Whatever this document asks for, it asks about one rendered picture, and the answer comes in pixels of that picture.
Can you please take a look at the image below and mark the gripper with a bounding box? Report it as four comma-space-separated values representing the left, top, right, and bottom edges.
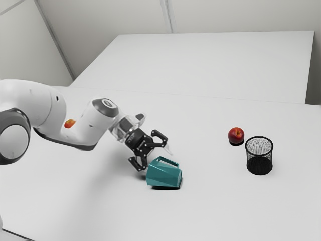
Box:
124, 129, 174, 172

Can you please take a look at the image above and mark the teal faceted mug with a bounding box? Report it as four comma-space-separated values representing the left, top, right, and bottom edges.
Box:
145, 156, 183, 190

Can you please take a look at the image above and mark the red apple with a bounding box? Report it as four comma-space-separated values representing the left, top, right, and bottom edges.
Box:
227, 127, 245, 144

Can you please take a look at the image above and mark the black mesh pen holder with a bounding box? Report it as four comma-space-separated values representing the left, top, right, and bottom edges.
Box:
245, 136, 274, 176

